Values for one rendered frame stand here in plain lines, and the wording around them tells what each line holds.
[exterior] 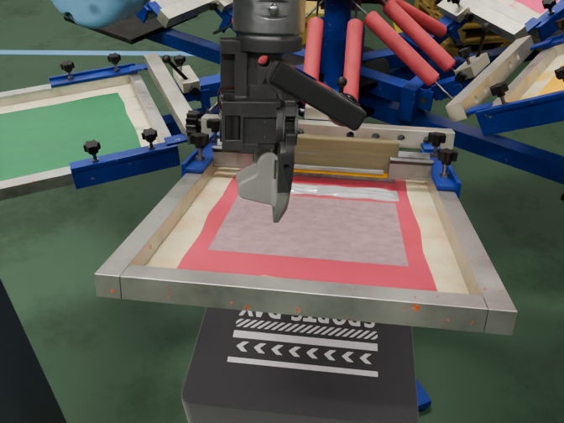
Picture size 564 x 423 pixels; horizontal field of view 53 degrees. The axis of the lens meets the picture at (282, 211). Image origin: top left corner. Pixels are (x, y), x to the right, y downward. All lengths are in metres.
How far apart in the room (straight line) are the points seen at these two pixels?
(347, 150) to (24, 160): 0.98
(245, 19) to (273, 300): 0.39
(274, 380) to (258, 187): 0.58
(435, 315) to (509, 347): 1.76
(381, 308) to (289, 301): 0.13
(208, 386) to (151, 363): 1.25
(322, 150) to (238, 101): 0.74
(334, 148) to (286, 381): 0.53
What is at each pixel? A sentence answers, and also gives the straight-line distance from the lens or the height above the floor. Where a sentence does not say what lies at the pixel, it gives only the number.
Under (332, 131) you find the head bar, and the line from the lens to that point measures 1.53.
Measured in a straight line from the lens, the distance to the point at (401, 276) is 0.92.
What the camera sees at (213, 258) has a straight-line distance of 0.94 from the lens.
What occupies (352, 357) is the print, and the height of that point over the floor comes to 0.95.
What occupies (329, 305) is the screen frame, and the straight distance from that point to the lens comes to 0.79.
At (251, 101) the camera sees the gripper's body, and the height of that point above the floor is 1.62.
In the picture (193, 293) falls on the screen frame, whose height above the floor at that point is 1.31.
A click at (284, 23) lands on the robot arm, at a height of 1.69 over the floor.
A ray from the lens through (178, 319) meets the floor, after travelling 2.50.
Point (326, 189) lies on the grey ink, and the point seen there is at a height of 1.14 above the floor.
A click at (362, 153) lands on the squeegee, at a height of 1.18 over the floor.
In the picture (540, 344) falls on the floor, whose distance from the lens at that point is 2.61.
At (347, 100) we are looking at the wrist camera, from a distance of 0.63.
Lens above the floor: 1.90
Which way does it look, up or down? 40 degrees down
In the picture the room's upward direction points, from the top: straight up
